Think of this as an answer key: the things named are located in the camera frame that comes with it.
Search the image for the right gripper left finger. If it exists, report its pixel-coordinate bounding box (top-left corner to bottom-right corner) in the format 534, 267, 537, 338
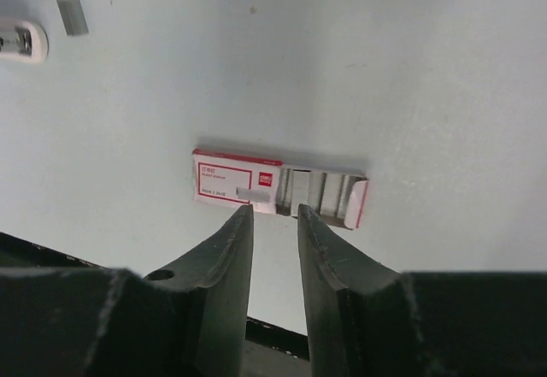
1, 206, 254, 376

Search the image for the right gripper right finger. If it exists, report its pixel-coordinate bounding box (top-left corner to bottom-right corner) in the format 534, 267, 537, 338
297, 205, 546, 376

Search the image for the red staple box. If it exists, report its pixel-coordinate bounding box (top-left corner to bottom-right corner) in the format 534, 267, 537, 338
192, 148, 369, 230

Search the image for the grey staple strip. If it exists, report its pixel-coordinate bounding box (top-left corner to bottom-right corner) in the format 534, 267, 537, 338
56, 0, 89, 37

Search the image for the light blue stapler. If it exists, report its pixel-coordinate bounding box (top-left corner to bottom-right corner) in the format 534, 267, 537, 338
0, 16, 49, 64

